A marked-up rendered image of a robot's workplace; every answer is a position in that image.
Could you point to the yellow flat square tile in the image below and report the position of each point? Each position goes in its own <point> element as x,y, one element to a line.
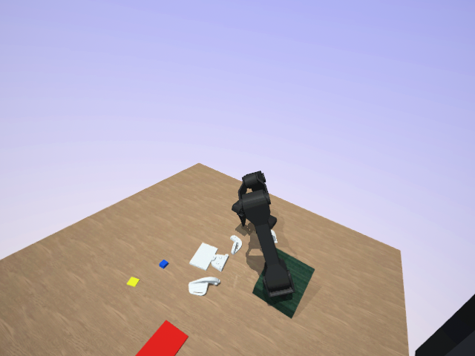
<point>133,281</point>

